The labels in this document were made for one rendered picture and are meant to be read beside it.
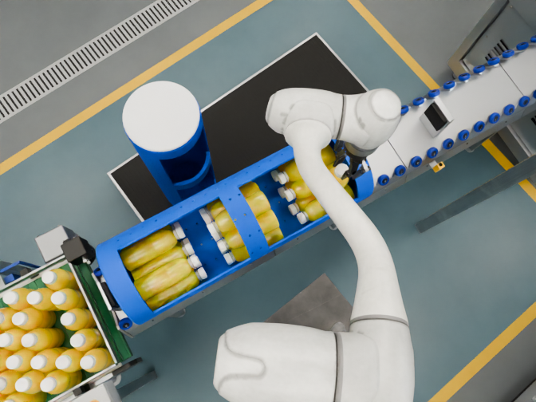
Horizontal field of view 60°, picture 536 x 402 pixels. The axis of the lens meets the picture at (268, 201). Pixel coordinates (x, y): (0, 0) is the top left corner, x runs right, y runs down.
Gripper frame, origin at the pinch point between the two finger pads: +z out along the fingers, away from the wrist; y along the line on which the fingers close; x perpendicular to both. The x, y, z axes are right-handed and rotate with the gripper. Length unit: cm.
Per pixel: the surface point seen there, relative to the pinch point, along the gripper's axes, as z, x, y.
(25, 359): 24, 110, -1
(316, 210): 22.3, 8.1, -4.2
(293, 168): 17.4, 8.8, 11.0
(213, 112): 117, 6, 86
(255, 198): 12.3, 25.5, 7.0
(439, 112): 24, -50, 5
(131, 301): 11, 72, -3
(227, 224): 12.9, 37.1, 3.9
